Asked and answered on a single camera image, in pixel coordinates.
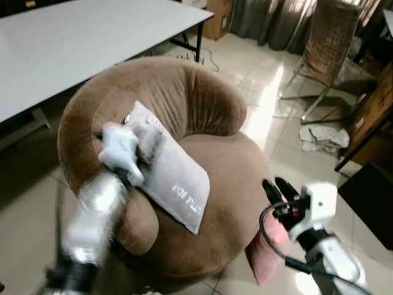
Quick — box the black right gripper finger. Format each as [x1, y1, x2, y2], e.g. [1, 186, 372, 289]
[274, 177, 302, 199]
[262, 178, 285, 207]

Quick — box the grey rectangular pillow with print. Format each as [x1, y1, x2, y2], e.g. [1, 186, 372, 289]
[123, 101, 211, 235]

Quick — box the pink pillow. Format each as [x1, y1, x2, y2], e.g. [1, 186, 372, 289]
[246, 220, 290, 287]

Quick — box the brown round velvet sofa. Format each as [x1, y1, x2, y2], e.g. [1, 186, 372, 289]
[57, 57, 271, 285]

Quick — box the crumpled white cloth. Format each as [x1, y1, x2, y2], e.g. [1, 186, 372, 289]
[298, 122, 351, 155]

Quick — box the black box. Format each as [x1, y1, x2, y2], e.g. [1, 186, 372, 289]
[337, 160, 393, 252]

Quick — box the large white table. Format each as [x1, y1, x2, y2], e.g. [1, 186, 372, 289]
[0, 0, 215, 125]

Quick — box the brown cardboard box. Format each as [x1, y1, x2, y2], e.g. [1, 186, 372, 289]
[202, 0, 233, 42]

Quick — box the grey curtain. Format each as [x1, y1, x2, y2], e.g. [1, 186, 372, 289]
[228, 0, 321, 55]

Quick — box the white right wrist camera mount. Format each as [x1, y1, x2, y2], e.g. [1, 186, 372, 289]
[288, 181, 339, 242]

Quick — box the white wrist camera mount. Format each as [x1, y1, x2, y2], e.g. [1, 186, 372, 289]
[98, 122, 146, 187]
[288, 181, 339, 242]

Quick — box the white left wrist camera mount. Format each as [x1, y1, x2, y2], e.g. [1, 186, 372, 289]
[98, 122, 146, 187]

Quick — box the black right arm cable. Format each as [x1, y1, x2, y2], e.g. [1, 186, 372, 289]
[259, 202, 371, 295]

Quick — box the black floor cable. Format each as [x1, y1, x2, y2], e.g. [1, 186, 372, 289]
[176, 47, 220, 73]

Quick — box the wooden desk with black frame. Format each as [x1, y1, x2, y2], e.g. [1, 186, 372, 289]
[334, 60, 393, 173]

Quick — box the brown wicker metal-frame chair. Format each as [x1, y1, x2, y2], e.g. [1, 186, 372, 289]
[279, 0, 379, 122]

